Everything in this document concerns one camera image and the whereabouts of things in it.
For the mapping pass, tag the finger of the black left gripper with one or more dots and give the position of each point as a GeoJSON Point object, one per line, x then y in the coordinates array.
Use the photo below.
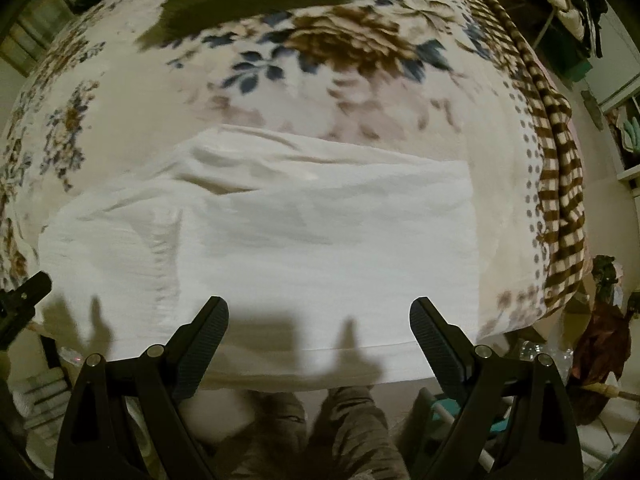
{"type": "Point", "coordinates": [18, 307]}

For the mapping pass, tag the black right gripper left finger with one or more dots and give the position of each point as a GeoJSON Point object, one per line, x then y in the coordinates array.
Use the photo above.
{"type": "Point", "coordinates": [97, 439]}

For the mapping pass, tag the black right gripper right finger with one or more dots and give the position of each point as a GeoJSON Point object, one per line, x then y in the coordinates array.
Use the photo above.
{"type": "Point", "coordinates": [515, 419]}

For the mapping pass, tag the white pants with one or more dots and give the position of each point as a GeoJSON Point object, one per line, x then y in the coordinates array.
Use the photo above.
{"type": "Point", "coordinates": [319, 249]}

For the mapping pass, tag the grey trousered legs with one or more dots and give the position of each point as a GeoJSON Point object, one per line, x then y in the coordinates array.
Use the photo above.
{"type": "Point", "coordinates": [349, 439]}

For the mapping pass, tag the white shelf unit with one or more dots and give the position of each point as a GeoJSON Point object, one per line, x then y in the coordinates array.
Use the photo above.
{"type": "Point", "coordinates": [621, 123]}

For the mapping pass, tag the floral fleece blanket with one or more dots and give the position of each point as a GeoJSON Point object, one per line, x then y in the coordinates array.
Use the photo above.
{"type": "Point", "coordinates": [445, 79]}

